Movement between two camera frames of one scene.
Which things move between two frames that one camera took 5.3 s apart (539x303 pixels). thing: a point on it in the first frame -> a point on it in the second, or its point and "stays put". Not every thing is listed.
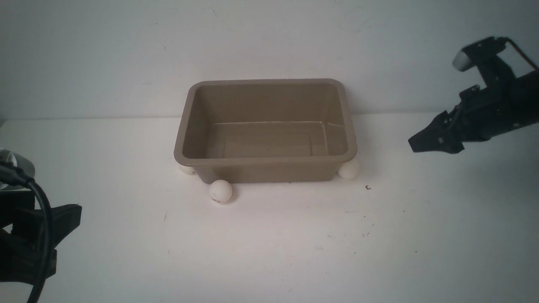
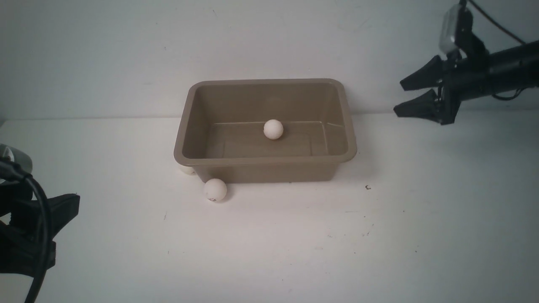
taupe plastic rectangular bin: (265, 131) stays put
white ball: (349, 170) -> (273, 129)
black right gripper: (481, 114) -> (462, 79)
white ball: (188, 170) stays put
